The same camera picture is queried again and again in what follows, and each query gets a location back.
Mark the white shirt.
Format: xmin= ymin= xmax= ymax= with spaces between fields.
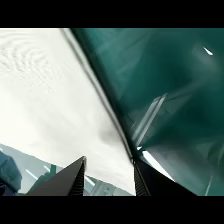
xmin=0 ymin=28 xmax=138 ymax=196

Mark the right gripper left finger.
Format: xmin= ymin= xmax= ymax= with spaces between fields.
xmin=26 ymin=155 xmax=88 ymax=197

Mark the blue garment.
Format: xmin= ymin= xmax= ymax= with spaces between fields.
xmin=0 ymin=150 xmax=23 ymax=197

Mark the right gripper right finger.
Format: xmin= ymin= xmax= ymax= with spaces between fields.
xmin=132 ymin=158 xmax=198 ymax=197

